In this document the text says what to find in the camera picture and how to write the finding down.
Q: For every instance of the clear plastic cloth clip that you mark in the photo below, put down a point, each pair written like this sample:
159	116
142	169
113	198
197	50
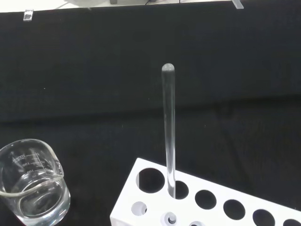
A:
28	15
238	4

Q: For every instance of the black bench cloth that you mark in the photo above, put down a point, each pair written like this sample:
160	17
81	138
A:
94	70

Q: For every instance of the white test tube rack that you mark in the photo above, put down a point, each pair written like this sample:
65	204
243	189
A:
127	195

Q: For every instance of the clear glass rod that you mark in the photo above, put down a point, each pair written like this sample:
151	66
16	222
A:
169	117

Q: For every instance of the glass beaker with water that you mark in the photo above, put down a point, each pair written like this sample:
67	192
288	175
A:
35	200

